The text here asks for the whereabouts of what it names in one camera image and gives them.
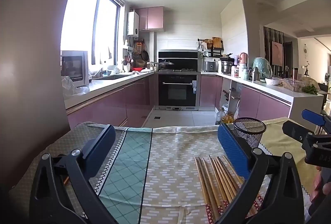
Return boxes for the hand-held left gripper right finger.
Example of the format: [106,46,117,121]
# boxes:
[217,123,305,224]

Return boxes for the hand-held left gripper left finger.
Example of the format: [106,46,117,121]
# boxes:
[30,124,116,224]

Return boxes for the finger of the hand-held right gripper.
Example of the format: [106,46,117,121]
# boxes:
[302,109,331,134]
[282,120,315,143]

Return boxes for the black mesh holder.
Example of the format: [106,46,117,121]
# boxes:
[233,117,267,156]

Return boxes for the pile of wooden chopsticks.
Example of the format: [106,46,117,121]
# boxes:
[194,155,259,223]

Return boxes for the person's right hand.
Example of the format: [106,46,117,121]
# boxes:
[310,165,324,202]

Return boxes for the leafy greens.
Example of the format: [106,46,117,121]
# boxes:
[302,84,319,95]

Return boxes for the yellow cooking oil bottle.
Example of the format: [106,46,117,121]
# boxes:
[221,111,234,125]

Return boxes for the pink base cabinets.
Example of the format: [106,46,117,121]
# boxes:
[66,72,159,131]
[200,75,291,125]

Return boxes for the clear food container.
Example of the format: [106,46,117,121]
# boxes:
[283,78,303,92]

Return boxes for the clear plastic bottle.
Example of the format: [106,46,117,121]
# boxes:
[215,107,226,125]

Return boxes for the grey checkered table cover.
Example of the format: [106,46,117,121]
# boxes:
[9,122,125,214]

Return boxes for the white bowl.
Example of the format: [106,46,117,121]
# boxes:
[265,77,282,86]

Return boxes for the printed patchwork tablecloth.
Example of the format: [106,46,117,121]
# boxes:
[85,117,319,224]

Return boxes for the clear plastic bag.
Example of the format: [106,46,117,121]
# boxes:
[61,75,90,100]

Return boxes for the mint green covered appliance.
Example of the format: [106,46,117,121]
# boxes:
[252,57,273,79]

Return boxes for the built-in black oven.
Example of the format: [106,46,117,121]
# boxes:
[155,72,201,111]

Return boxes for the silver countertop oven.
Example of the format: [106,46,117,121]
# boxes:
[61,50,90,88]

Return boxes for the steel stockpot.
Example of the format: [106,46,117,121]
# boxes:
[221,61,233,75]

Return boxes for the silver rice cooker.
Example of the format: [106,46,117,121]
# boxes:
[202,59,217,72]

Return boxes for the lidded wok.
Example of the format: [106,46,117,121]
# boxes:
[158,58,175,71]

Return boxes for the black range hood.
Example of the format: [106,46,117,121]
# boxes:
[158,50,199,72]

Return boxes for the grey refrigerator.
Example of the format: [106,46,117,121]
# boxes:
[0,0,86,196]

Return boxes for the white water heater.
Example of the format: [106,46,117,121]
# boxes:
[127,10,140,38]

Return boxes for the kitchen window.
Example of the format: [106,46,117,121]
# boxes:
[61,0,125,74]

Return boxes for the framed wall picture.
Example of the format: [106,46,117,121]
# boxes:
[271,41,283,66]

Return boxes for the black wall rack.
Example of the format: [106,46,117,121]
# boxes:
[198,37,224,57]

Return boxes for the pink wall cabinets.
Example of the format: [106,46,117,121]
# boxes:
[135,6,164,31]

